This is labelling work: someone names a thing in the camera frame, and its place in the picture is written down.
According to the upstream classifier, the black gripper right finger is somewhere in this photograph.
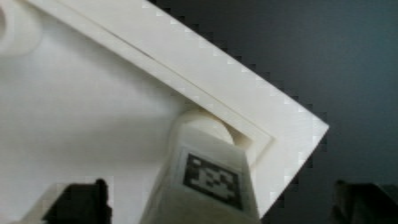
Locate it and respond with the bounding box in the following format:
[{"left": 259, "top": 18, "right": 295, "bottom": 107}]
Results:
[{"left": 329, "top": 180, "right": 398, "bottom": 224}]

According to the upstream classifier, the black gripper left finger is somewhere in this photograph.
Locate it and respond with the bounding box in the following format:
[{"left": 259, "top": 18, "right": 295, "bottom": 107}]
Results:
[{"left": 41, "top": 179, "right": 112, "bottom": 224}]

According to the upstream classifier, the white leg with tag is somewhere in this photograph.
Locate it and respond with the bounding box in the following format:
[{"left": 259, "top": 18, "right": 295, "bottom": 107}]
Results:
[{"left": 138, "top": 110, "right": 259, "bottom": 224}]

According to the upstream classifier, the white square tabletop with sockets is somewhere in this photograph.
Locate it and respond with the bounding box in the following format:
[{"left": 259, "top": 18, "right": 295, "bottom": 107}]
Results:
[{"left": 0, "top": 0, "right": 277, "bottom": 224}]

